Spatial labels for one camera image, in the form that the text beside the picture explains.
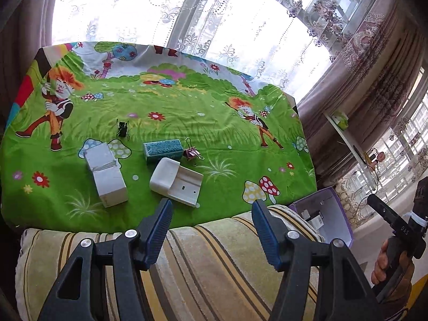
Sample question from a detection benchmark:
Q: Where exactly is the mauve patterned curtain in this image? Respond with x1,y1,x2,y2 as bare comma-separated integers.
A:
296,0,428,181

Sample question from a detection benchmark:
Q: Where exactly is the teal box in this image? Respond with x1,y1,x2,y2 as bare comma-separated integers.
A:
144,139,184,165

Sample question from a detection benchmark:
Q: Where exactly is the pink binder clip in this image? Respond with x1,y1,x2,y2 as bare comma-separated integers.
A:
183,138,205,166

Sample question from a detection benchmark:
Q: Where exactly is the striped tasselled cushion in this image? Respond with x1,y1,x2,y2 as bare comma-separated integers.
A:
15,204,326,321

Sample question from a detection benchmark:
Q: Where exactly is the white plastic holder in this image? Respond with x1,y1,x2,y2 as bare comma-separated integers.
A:
149,157,204,207

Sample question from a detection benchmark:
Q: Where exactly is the person's right hand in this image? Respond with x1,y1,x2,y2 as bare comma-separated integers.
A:
371,239,415,305

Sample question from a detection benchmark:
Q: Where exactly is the plain white box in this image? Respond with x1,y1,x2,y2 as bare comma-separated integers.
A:
93,165,129,208
83,143,117,172

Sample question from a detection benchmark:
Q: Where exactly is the black binder clip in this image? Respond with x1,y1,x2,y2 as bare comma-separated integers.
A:
115,119,131,140

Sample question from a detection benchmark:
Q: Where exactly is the white lace curtain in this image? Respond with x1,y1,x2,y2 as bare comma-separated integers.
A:
52,0,335,84

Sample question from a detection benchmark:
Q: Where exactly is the person's right forearm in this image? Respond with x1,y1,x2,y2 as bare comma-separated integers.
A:
379,284,415,321

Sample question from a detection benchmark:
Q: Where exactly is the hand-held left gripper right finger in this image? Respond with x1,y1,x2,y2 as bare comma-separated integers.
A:
251,200,378,321

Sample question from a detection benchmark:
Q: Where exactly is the white side table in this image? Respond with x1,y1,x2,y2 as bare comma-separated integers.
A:
324,112,379,195

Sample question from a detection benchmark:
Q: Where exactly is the floral lace curtain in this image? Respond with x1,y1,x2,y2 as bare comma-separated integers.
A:
334,94,428,228

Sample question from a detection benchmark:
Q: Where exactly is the green tissue pack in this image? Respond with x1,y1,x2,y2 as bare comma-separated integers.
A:
333,110,349,130

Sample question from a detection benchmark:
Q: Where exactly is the purple cardboard box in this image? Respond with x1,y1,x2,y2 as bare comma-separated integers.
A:
289,186,354,249

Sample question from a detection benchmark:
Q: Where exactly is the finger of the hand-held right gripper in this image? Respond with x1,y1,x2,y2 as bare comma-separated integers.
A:
367,194,397,225

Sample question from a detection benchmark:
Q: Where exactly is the green cartoon printed blanket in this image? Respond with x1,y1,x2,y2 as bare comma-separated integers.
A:
0,41,318,235

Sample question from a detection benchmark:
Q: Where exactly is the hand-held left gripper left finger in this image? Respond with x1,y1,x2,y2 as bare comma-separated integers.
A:
37,198,174,321

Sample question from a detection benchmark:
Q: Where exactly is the dark plain curtain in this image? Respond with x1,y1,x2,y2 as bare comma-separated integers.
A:
0,0,64,108

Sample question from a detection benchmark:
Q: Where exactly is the yellow object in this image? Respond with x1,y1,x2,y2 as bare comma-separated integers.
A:
406,279,428,321

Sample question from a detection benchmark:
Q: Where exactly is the small pink fan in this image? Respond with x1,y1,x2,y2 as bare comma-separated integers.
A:
366,150,386,172

